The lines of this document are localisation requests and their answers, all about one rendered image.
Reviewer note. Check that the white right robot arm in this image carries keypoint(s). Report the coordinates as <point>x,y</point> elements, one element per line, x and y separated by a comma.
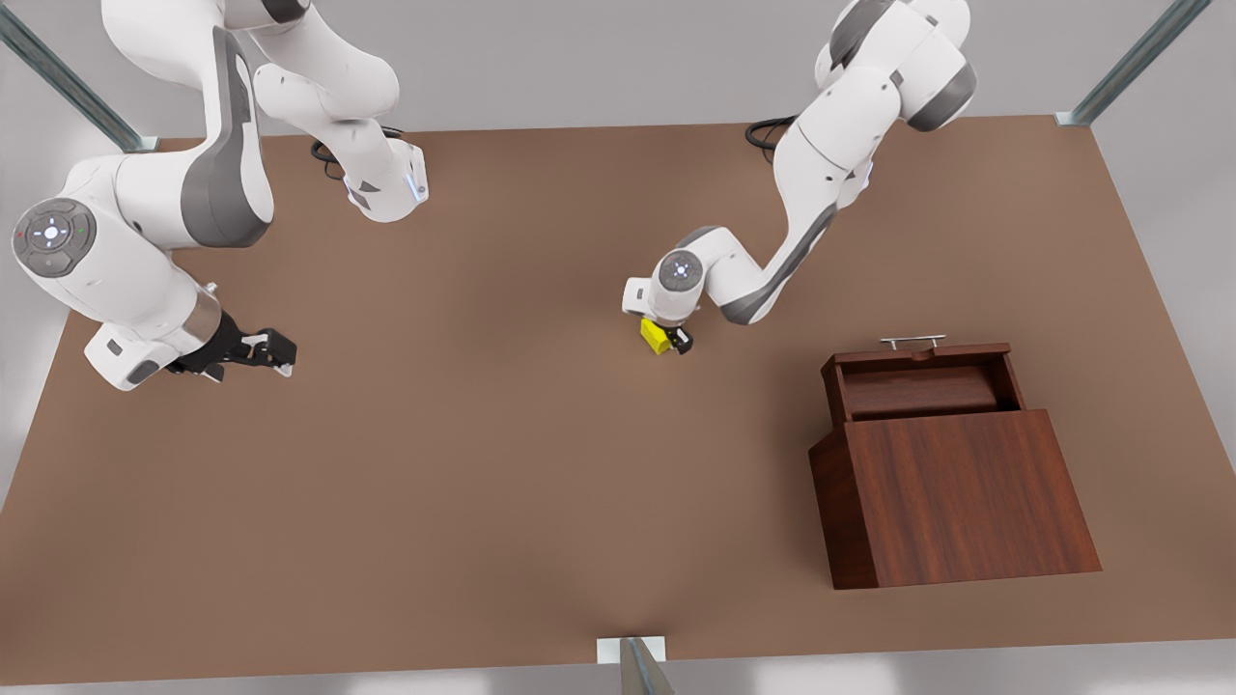
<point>145,203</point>

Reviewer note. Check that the silver frame post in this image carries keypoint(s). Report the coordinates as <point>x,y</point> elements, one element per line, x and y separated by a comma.
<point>1130,63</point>
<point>637,666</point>
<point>68,77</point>

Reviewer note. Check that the yellow square block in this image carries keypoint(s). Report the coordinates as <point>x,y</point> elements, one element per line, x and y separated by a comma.
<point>656,336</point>

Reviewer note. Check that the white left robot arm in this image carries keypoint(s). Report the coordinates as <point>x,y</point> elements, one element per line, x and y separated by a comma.
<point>830,145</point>

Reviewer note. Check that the dark wooden cabinet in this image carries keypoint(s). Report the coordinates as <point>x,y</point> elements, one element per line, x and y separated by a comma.
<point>956,497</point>

